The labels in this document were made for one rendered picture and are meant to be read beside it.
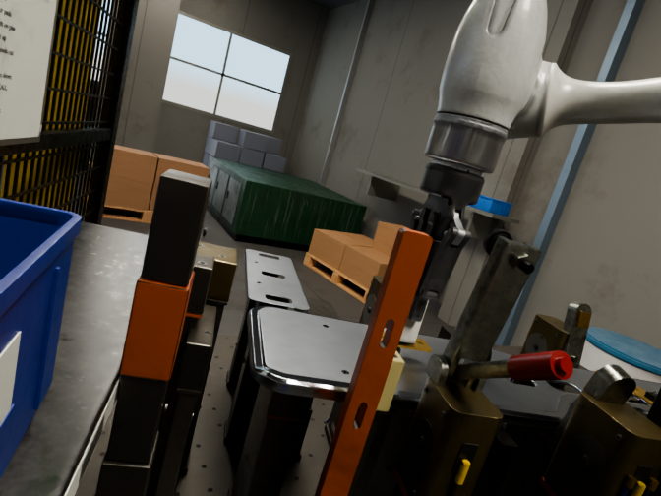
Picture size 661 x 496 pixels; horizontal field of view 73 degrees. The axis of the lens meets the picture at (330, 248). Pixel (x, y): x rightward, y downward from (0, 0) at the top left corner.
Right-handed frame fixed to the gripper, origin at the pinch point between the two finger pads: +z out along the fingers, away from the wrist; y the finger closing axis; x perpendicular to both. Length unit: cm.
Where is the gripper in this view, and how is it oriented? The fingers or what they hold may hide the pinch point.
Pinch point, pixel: (408, 314)
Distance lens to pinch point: 62.6
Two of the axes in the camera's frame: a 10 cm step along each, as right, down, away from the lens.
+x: -9.5, -2.1, -2.5
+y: -1.9, -2.7, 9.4
